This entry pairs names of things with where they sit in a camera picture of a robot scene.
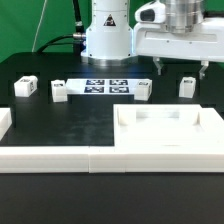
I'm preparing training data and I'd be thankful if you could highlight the black cable bundle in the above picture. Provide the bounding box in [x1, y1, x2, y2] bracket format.
[35, 0, 86, 54]

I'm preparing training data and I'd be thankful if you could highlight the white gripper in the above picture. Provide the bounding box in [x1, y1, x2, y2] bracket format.
[134, 6, 224, 80]

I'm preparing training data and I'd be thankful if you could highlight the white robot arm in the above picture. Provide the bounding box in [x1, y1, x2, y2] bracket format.
[81, 0, 224, 74]

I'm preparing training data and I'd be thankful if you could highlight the white square tabletop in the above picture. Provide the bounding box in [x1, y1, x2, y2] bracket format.
[113, 104, 224, 149]

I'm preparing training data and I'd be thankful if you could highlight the white thin cable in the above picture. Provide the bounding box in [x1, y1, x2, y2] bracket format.
[31, 0, 49, 53]

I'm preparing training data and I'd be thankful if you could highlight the white U-shaped fence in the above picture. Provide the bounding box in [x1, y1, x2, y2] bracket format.
[0, 107, 224, 174]

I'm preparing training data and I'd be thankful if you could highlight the white base tag plate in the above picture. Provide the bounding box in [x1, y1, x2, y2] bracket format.
[66, 79, 138, 95]

